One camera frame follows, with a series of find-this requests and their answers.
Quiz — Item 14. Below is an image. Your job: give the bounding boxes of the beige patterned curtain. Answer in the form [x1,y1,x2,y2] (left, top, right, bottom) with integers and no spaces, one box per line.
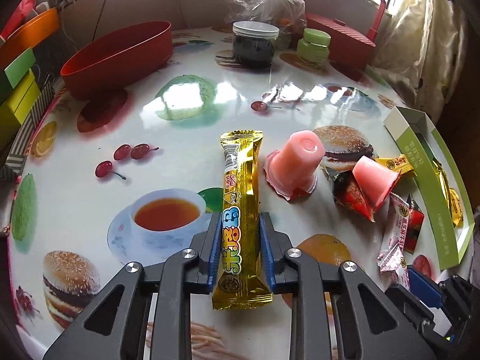
[373,0,468,123]

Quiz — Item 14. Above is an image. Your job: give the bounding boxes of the green glass jar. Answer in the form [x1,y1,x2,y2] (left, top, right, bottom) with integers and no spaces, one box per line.
[297,28,331,65]

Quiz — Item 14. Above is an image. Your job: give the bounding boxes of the gold candy bar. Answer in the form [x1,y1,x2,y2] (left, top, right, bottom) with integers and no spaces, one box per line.
[211,130,272,310]

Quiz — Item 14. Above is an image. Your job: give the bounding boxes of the green yellow stacked boxes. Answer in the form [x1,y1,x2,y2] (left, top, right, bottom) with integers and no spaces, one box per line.
[0,48,40,150]

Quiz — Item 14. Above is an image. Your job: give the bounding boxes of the yellow peanut candy packet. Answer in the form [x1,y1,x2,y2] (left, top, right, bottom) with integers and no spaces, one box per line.
[374,154,414,176]

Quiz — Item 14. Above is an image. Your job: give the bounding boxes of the red snack bag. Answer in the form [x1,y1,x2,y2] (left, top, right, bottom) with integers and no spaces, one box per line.
[1,0,36,42]

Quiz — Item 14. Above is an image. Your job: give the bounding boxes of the red oval tray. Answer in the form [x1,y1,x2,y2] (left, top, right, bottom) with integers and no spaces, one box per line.
[60,20,173,100]

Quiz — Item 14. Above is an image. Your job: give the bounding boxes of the red triangular snack packet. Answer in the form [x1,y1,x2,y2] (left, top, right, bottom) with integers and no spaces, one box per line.
[331,171,375,223]

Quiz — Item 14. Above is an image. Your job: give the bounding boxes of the red basket with handle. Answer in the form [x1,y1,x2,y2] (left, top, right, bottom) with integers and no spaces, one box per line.
[305,0,386,71]

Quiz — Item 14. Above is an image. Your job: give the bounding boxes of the pink jelly cup red lid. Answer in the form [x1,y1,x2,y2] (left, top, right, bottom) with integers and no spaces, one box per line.
[352,156,400,211]

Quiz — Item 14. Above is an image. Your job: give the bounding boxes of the long yellow snack packet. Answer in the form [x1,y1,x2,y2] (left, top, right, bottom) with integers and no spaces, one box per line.
[432,158,463,228]

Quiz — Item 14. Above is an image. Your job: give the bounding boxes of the dark jar white lid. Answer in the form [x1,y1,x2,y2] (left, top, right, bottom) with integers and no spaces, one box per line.
[232,21,279,69]

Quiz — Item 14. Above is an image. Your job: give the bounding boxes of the white red candy packet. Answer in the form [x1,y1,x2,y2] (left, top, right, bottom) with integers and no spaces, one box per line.
[404,194,425,254]
[377,193,409,289]

